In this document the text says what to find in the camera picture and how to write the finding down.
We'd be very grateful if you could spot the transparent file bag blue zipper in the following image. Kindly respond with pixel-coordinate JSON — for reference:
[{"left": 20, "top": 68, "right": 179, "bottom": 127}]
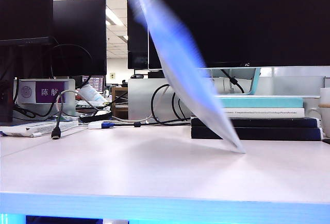
[{"left": 127, "top": 0, "right": 247, "bottom": 154}]

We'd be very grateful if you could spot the black flat device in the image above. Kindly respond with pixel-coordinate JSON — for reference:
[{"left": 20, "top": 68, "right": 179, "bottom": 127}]
[{"left": 148, "top": 70, "right": 167, "bottom": 79}]

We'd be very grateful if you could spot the wooden shelf box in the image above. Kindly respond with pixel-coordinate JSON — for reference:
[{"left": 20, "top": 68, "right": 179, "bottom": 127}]
[{"left": 111, "top": 87, "right": 129, "bottom": 120}]

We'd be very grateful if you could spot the narrow black monitor glossy bezel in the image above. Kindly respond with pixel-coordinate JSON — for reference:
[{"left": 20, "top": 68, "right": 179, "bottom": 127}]
[{"left": 127, "top": 0, "right": 150, "bottom": 70}]

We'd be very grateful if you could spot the white adapter with blue connector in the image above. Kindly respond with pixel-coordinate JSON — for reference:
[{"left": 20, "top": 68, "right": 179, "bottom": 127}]
[{"left": 88, "top": 121, "right": 116, "bottom": 130}]

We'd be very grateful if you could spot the small distant lit screen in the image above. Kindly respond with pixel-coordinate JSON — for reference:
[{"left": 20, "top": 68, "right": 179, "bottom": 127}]
[{"left": 81, "top": 75, "right": 106, "bottom": 96}]

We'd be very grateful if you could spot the white cylindrical bottle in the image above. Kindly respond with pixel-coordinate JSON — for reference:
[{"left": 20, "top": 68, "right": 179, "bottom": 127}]
[{"left": 77, "top": 84, "right": 110, "bottom": 106}]

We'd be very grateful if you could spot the silver monitor stand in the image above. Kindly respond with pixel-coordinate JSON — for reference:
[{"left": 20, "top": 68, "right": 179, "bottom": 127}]
[{"left": 206, "top": 66, "right": 321, "bottom": 99}]

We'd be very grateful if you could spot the teal book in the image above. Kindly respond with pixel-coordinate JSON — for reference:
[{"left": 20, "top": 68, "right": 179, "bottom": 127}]
[{"left": 216, "top": 97, "right": 304, "bottom": 109}]

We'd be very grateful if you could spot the white book with printed spine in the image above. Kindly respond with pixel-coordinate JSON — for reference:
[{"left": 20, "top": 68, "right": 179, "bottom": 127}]
[{"left": 223, "top": 108, "right": 306, "bottom": 119}]

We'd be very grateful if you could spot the thin black book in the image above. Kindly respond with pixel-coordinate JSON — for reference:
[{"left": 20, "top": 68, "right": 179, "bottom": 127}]
[{"left": 190, "top": 117, "right": 322, "bottom": 129}]

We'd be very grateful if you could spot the black monitor rear side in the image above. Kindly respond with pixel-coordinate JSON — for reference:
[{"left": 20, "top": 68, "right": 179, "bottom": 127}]
[{"left": 53, "top": 0, "right": 107, "bottom": 77}]

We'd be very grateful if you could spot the silver nameplate with purple sign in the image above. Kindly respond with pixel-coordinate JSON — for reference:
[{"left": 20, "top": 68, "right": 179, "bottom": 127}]
[{"left": 18, "top": 78, "right": 76, "bottom": 118}]

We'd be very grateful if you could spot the thick black book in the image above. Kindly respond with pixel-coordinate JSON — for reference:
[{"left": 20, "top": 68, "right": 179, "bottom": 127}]
[{"left": 190, "top": 127, "right": 324, "bottom": 141}]

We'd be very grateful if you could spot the large black AOC monitor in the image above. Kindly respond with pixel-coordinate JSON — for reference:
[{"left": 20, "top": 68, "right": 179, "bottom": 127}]
[{"left": 148, "top": 0, "right": 330, "bottom": 68}]

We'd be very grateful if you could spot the folded white paper booklet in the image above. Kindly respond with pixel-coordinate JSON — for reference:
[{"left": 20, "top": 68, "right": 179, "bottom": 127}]
[{"left": 0, "top": 119, "right": 79, "bottom": 138}]

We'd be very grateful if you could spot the white mug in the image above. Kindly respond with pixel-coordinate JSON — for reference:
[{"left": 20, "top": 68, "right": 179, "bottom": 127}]
[{"left": 308, "top": 87, "right": 330, "bottom": 132}]

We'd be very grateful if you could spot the black monitor with button row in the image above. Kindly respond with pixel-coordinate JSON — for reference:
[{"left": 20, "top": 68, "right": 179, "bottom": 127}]
[{"left": 0, "top": 0, "right": 54, "bottom": 46}]

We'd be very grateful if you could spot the black looped cable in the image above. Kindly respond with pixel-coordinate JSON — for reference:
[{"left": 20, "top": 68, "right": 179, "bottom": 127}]
[
  {"left": 151, "top": 83, "right": 193, "bottom": 127},
  {"left": 171, "top": 91, "right": 193, "bottom": 122}
]

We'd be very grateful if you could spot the long white grey cable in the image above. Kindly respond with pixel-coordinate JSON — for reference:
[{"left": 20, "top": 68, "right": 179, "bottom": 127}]
[{"left": 57, "top": 84, "right": 171, "bottom": 125}]

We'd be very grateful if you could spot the black cable with ferrite bead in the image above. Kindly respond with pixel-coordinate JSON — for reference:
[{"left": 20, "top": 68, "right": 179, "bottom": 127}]
[{"left": 221, "top": 68, "right": 245, "bottom": 94}]

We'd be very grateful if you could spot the black USB cable plug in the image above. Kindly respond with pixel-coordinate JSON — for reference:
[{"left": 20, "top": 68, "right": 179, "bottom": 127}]
[{"left": 14, "top": 91, "right": 64, "bottom": 141}]

